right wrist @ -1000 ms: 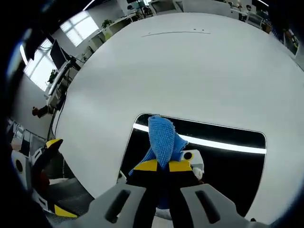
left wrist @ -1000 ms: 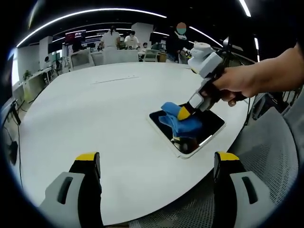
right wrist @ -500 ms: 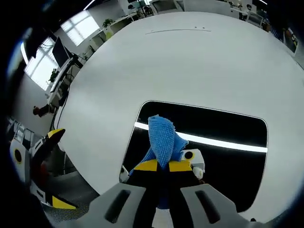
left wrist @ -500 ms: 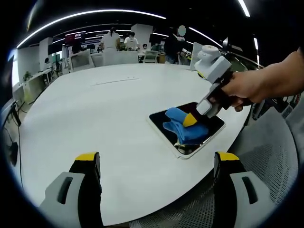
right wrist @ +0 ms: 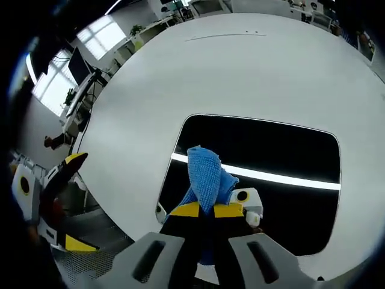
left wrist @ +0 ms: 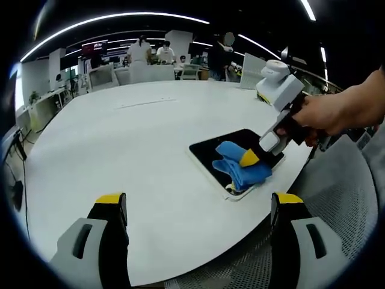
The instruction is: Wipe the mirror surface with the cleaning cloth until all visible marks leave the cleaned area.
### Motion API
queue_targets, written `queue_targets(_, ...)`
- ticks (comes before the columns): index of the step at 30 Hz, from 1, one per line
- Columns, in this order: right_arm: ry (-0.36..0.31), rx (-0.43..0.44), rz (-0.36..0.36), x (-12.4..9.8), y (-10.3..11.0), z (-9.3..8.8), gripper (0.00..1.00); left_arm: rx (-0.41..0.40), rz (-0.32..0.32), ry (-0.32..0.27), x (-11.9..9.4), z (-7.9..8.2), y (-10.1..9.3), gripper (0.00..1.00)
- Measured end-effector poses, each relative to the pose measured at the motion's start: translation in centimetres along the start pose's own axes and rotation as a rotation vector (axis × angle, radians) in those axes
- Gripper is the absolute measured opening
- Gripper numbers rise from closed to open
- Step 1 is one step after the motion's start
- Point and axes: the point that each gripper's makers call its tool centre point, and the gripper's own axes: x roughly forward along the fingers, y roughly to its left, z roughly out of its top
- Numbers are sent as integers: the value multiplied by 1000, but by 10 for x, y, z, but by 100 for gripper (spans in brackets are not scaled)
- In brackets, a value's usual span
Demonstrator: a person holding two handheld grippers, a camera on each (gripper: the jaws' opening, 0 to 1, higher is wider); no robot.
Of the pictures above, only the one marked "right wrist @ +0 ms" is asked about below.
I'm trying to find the black computer monitor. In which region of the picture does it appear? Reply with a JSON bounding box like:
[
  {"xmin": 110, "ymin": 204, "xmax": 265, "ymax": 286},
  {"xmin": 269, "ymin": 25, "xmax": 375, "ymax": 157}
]
[{"xmin": 68, "ymin": 46, "xmax": 91, "ymax": 85}]

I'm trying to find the thin white strip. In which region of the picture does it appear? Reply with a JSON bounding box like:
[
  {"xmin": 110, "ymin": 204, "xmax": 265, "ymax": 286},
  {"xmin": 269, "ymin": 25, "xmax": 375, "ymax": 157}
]
[{"xmin": 184, "ymin": 30, "xmax": 268, "ymax": 42}]

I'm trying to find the blue cleaning cloth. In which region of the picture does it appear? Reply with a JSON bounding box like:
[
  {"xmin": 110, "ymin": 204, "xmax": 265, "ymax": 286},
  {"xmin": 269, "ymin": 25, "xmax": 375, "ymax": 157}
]
[{"xmin": 171, "ymin": 144, "xmax": 240, "ymax": 266}]

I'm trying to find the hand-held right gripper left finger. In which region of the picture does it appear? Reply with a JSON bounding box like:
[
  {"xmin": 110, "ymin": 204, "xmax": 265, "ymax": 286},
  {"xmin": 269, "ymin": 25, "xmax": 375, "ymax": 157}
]
[{"xmin": 90, "ymin": 201, "xmax": 212, "ymax": 289}]

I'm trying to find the grey mesh chair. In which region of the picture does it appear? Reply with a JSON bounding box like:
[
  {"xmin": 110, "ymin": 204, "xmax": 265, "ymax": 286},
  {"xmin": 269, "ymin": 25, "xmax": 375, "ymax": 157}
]
[{"xmin": 51, "ymin": 207, "xmax": 138, "ymax": 287}]

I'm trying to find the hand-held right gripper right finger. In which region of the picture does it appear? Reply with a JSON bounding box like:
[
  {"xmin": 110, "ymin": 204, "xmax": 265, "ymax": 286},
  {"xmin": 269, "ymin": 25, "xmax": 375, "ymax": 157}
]
[{"xmin": 212, "ymin": 204, "xmax": 315, "ymax": 289}]

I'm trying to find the green plant by window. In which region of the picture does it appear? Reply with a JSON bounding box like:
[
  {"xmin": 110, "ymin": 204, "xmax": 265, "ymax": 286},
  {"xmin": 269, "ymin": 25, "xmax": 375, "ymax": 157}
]
[{"xmin": 63, "ymin": 88, "xmax": 76, "ymax": 107}]

